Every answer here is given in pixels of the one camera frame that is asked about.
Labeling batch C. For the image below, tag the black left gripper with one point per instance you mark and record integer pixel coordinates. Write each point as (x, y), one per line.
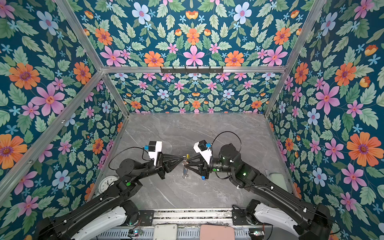
(171, 161)

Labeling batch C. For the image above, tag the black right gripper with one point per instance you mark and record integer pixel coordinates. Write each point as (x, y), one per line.
(204, 169)

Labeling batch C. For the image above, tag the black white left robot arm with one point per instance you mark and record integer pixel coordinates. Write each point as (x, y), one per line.
(112, 208)

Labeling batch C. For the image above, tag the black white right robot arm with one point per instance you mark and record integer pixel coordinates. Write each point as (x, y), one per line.
(302, 219)

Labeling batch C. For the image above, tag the white alarm clock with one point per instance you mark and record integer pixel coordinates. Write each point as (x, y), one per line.
(106, 182)

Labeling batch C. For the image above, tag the pink plastic box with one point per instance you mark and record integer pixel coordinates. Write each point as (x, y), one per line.
(214, 232)

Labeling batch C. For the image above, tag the white plastic box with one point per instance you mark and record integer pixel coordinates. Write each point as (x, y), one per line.
(165, 232)

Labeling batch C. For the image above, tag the small green circuit board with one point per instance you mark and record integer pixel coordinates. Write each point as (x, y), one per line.
(135, 233)

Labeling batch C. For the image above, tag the pale green sponge block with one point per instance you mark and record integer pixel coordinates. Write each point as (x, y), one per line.
(278, 179)

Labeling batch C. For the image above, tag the right small circuit board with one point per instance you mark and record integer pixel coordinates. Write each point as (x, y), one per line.
(256, 234)

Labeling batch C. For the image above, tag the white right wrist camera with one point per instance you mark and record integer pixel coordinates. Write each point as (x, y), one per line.
(205, 150)

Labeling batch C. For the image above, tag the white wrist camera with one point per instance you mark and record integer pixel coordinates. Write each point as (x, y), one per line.
(153, 149)
(205, 150)

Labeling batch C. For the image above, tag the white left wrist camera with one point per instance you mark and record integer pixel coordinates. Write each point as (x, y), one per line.
(153, 149)

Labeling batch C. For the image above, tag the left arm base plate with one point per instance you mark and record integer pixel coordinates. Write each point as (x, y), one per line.
(143, 218)

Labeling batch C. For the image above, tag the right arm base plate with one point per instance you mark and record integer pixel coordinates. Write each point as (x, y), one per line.
(242, 218)

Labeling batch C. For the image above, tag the black wall hook rack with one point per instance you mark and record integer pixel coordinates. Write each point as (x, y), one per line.
(192, 70)

